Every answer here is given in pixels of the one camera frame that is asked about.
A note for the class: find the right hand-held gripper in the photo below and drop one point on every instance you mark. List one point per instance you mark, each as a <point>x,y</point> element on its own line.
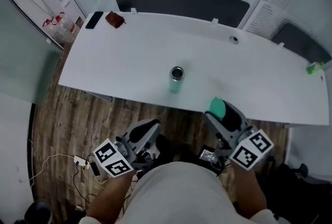
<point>251,150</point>

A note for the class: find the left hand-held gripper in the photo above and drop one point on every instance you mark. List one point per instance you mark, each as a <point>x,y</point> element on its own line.
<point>114,158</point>

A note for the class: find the teal bottle cap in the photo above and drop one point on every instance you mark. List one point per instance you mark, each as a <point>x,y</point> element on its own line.
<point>218,108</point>

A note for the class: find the green metal bottle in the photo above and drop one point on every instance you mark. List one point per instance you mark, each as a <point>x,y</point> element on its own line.
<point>176,83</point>

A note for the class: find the person's left forearm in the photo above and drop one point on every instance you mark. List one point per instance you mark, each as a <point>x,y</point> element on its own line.
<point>111,199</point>

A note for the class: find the person's right forearm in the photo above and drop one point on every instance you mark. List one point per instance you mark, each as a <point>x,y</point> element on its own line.
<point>249,192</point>

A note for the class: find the person's dark trouser legs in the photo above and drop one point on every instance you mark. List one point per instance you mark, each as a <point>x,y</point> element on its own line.
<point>168,150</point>

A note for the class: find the black box with lit screen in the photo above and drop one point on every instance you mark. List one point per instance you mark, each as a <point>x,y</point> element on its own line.
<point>208,156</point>

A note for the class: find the white desk leg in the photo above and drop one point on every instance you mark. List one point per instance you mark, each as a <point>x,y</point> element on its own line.
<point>101,97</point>

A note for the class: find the black power adapter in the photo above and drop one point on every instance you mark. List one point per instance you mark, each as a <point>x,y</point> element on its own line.
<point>95,169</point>

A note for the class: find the person's white shirt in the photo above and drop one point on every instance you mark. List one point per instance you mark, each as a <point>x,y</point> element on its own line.
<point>179,194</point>

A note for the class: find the white power strip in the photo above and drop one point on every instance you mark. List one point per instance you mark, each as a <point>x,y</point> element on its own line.
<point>81,161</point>

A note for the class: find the black office chair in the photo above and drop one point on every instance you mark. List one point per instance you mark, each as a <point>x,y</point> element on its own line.
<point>290,186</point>

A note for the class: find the green plastic bottle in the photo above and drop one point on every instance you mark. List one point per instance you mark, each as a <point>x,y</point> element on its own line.
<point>314,68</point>

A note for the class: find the short dark desk partition panel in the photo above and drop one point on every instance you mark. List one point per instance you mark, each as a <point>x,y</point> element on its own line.
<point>303,44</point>

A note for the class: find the brown leather pouch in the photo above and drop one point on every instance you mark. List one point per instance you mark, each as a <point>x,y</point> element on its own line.
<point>115,19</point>

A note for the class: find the black smartphone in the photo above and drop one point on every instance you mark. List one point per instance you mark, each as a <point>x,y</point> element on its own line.
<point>94,20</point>

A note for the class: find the long dark desk partition panel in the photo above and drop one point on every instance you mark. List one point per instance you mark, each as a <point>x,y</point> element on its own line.
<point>181,0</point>

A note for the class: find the black round stool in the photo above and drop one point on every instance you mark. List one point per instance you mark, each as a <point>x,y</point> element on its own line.
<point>39,212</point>

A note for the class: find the frosted glass door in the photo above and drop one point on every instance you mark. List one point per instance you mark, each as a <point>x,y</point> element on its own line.
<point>23,62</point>

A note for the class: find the white partition bracket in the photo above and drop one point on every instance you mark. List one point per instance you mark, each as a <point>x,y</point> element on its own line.
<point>280,44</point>
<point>133,11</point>
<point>214,21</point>

